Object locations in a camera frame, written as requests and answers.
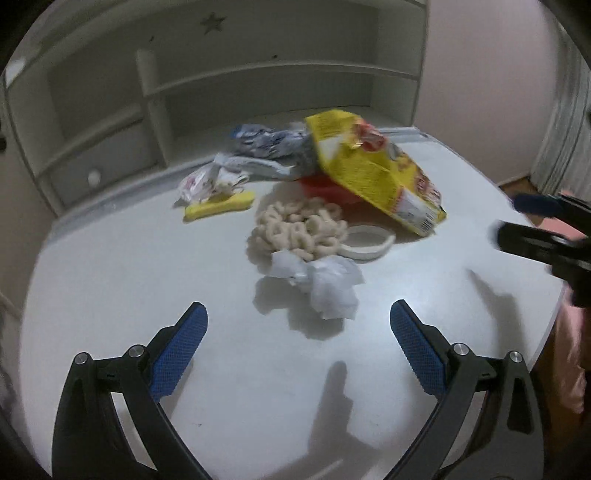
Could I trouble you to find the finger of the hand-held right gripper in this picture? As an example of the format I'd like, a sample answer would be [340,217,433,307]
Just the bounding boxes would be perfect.
[489,222,591,281]
[513,193,591,223]

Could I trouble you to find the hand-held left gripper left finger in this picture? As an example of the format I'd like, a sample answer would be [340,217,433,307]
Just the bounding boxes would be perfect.
[52,302,213,480]

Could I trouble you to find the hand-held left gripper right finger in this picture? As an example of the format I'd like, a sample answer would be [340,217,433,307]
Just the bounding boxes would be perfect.
[383,299,543,480]

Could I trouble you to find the pink cloth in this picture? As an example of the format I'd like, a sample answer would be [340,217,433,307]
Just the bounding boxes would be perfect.
[536,216,591,416]

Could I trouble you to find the grey curtain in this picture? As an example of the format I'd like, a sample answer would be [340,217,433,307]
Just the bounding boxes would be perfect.
[529,28,591,195]

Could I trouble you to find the crumpled white tissue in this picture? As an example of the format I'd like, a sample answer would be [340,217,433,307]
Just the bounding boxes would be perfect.
[270,251,364,320]

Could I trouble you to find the yellow sponge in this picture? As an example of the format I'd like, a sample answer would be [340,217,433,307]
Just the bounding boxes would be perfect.
[184,191,256,223]

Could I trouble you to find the pink white small wrapper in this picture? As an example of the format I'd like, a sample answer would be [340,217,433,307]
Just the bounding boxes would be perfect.
[178,165,252,204]

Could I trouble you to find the yellow snack bag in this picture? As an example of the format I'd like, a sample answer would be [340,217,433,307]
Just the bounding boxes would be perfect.
[305,109,448,237]

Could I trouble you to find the red plastic bowl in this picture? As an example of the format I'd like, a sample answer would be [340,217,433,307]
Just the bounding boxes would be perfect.
[298,173,370,208]

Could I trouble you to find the white drawer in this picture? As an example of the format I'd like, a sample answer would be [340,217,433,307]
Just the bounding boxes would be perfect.
[44,124,163,209]

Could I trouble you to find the white plastic wrapper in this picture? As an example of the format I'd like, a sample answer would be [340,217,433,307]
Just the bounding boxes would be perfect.
[215,154,301,182]

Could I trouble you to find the white desk shelf unit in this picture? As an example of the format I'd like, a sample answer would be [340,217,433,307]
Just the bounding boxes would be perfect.
[2,0,428,219]

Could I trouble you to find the white plastic ring strip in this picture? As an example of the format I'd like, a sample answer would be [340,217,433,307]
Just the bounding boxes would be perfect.
[339,224,397,262]

